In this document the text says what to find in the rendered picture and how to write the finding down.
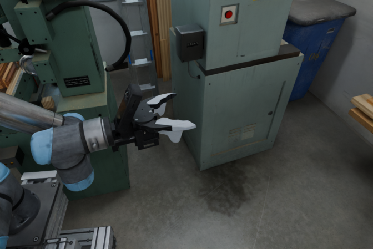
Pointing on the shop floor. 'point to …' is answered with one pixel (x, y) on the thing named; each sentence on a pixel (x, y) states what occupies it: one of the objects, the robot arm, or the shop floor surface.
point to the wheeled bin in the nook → (312, 32)
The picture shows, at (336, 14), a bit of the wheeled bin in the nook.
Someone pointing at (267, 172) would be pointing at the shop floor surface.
